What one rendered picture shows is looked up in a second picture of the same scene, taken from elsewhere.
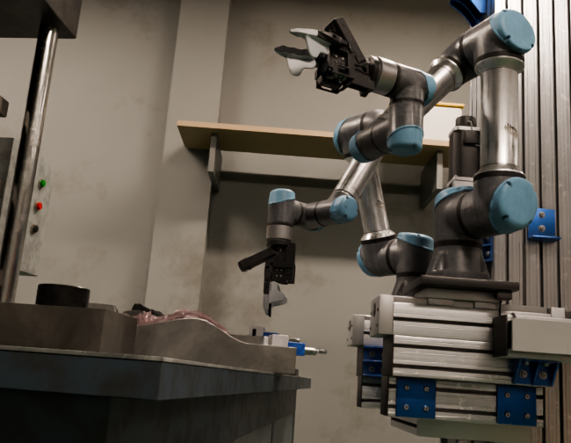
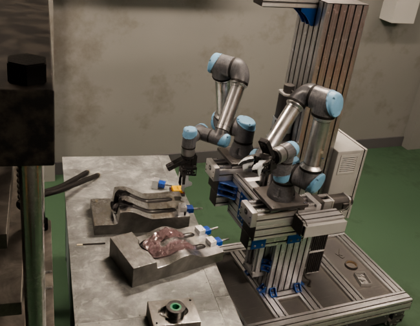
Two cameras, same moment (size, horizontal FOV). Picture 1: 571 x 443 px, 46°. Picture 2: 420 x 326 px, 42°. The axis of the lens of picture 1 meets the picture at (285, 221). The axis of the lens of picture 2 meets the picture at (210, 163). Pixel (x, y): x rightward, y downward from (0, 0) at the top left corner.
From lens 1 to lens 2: 2.05 m
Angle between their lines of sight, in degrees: 47
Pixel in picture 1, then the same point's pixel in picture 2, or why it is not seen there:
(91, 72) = not seen: outside the picture
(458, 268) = (285, 198)
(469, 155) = not seen: hidden behind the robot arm
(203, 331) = (190, 259)
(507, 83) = (325, 130)
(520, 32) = (338, 107)
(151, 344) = (171, 270)
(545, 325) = (316, 227)
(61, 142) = not seen: outside the picture
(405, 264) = (241, 138)
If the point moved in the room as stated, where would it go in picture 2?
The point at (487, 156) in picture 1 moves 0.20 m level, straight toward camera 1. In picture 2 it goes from (309, 162) to (320, 182)
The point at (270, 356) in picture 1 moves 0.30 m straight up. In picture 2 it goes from (214, 257) to (221, 206)
